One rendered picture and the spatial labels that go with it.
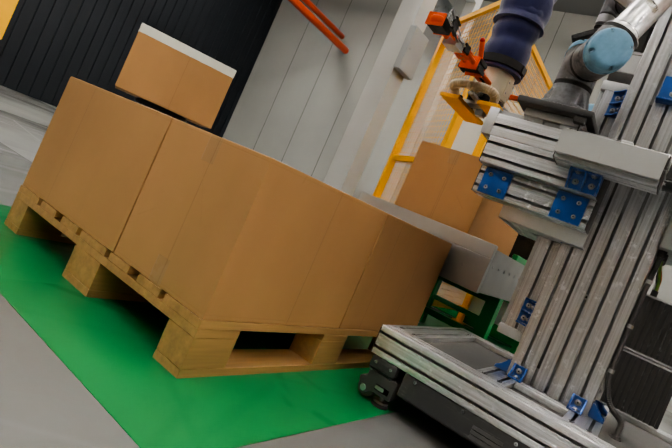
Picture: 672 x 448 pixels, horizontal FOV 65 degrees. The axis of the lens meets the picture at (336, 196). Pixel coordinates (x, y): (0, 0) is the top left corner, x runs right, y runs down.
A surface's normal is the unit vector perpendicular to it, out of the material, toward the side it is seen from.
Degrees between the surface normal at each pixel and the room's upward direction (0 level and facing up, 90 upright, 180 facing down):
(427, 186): 90
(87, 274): 90
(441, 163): 90
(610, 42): 97
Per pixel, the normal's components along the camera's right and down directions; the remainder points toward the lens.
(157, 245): -0.52, -0.24
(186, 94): 0.38, 0.15
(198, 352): 0.75, 0.32
